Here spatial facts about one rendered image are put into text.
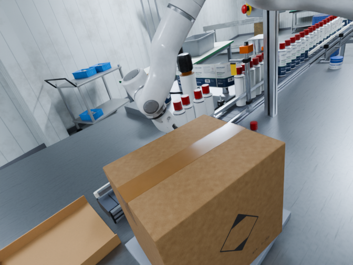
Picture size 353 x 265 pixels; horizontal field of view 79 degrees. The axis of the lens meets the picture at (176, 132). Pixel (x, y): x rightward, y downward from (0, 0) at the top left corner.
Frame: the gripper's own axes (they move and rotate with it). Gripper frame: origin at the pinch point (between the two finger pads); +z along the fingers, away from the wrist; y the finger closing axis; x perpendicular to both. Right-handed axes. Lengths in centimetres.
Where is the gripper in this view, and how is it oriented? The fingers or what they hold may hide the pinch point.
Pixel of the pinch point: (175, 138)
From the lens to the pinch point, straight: 87.3
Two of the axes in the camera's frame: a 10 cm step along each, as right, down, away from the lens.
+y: -6.7, -2.3, 7.0
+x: -6.0, 7.3, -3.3
